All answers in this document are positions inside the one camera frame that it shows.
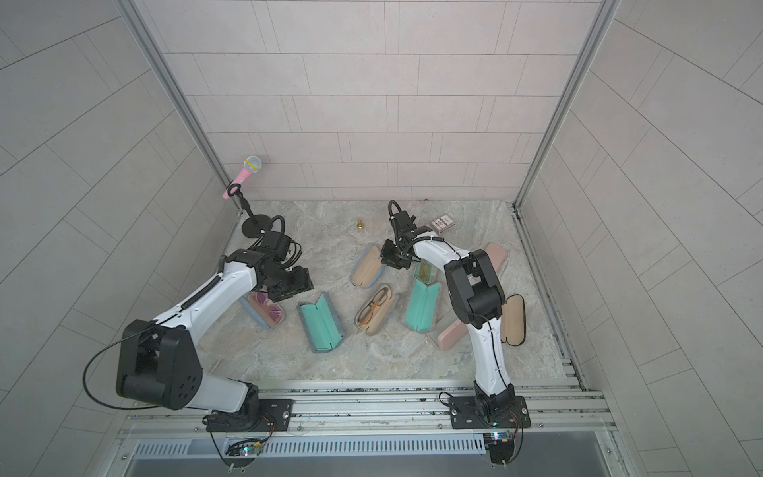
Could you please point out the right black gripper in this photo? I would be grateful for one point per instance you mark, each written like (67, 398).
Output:
(390, 258)

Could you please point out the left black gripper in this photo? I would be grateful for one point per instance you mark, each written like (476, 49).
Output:
(303, 282)

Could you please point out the tan blue glasses case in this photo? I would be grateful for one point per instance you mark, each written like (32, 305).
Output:
(369, 267)

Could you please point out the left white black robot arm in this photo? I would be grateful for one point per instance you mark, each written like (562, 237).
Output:
(158, 363)

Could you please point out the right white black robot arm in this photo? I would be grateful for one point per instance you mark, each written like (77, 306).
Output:
(475, 294)

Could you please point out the blue case pink glasses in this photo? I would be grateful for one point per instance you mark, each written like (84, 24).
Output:
(262, 309)

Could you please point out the teal folding glasses case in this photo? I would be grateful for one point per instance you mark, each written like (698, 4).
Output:
(419, 316)

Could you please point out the beige open glasses case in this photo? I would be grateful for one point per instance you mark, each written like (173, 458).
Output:
(374, 329)

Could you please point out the teal open glasses case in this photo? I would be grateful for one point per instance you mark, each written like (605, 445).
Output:
(321, 324)

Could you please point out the pink grey open case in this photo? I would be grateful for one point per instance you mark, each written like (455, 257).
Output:
(447, 332)

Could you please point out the black tan open case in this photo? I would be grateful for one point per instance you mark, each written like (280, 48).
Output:
(514, 321)

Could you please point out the black microphone stand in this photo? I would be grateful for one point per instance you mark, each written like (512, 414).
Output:
(255, 225)

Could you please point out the small pink card box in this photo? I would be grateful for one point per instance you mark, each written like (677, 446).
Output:
(442, 223)

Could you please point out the pink toy microphone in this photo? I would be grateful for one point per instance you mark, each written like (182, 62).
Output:
(250, 167)

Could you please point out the left circuit board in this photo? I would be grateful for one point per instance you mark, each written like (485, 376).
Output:
(246, 448)

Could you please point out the circuit board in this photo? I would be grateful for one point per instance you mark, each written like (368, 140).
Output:
(246, 448)
(500, 447)

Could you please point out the right circuit board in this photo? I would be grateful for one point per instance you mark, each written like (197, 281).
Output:
(500, 447)

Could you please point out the orange frame glasses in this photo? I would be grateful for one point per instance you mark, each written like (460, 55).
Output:
(377, 306)

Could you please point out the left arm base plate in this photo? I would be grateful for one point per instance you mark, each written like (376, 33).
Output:
(256, 415)

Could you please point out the aluminium rail frame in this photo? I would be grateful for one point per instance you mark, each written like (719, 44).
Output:
(369, 427)

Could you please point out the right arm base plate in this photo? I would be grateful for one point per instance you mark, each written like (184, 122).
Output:
(478, 413)

